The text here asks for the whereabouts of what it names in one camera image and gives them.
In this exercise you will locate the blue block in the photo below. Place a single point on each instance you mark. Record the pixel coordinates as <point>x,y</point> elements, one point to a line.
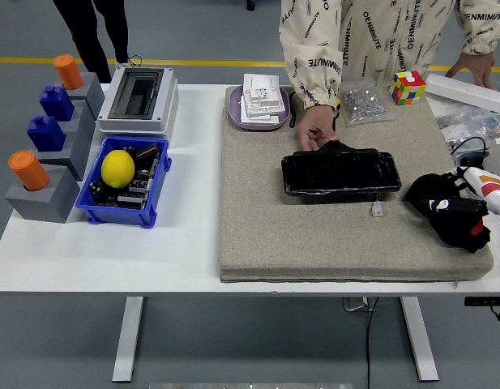
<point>57,103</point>
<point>47,135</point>

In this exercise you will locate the clear bag of metal nuts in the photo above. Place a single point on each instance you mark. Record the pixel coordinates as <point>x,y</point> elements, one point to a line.
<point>363,105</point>

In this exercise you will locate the grey metal bracket box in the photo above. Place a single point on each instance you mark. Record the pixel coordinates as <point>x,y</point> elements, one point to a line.
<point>355,304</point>

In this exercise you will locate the purple tray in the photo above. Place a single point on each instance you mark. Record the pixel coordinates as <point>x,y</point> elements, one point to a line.
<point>235,109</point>

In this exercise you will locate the white flat plate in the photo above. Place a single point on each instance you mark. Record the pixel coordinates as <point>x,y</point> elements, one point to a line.
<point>257,120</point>

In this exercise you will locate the brown capacitor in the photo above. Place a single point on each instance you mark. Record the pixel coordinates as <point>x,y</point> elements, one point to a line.
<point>147,152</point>

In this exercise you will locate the black desk control panel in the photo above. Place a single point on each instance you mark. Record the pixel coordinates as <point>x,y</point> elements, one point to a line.
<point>484,302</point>

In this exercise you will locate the person's right hand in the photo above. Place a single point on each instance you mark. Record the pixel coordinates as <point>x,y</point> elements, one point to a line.
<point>316,123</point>

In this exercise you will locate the grey-brown mat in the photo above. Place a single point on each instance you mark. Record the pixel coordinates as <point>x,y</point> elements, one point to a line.
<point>314,243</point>

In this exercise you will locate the white switch plate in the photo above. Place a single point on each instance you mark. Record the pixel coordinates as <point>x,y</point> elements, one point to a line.
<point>270,105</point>

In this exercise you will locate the person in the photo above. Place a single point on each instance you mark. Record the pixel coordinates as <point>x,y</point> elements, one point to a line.
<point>95,40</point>
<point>375,32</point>

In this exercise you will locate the grey block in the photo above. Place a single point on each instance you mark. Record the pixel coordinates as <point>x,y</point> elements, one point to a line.
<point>51,202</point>
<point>77,158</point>
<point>82,121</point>
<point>91,93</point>

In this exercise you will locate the black chair caster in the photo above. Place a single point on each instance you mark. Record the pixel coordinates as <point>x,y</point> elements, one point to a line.
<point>250,4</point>

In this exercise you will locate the black round component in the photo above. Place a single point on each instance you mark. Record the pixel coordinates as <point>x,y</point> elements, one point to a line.
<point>96,188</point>

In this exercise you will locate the person's left forearm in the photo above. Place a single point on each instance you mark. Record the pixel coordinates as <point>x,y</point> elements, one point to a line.
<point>480,24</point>

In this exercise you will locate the colourful puzzle cube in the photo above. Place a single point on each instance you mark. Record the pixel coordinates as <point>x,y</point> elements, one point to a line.
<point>407,87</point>

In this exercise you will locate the person's right forearm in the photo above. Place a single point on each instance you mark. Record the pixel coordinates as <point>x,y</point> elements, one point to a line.
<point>310,73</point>

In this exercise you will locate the long white power strip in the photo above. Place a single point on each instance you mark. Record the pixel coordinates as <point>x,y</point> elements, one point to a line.
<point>456,87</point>

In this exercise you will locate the black rag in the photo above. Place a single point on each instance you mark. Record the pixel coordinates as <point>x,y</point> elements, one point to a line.
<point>424,186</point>

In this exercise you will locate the person's left hand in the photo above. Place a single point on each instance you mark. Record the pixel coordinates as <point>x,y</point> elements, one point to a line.
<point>478,67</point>

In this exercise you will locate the white table leg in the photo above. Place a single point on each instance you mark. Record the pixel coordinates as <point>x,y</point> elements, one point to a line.
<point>128,340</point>
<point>420,340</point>

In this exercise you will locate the grey electrical enclosure box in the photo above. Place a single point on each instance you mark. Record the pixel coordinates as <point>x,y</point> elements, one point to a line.
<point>132,123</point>

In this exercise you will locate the white wall socket plate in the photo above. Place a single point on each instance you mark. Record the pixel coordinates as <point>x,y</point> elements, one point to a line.
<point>257,83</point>

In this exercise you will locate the black circuit board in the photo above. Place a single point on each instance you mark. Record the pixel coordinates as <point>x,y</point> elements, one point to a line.
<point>132,194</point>

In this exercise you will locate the black glossy display panel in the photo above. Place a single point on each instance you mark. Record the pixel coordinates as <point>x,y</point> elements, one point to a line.
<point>338,174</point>

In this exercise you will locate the orange cylinder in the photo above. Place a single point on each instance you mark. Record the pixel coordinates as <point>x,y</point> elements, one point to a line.
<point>68,73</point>
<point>28,170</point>

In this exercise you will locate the blue plastic bin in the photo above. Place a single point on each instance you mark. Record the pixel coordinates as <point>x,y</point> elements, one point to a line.
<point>112,215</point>

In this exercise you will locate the yellow lemon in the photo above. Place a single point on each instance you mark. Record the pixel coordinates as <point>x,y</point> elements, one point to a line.
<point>118,168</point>

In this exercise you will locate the clear plastic parts bags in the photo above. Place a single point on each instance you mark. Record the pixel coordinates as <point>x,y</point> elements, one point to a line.
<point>460,121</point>

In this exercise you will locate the grey white device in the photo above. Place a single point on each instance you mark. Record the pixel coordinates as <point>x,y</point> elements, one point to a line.
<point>497,156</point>

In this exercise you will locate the robot right hand white shell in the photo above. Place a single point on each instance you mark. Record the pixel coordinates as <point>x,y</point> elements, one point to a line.
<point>488,188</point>

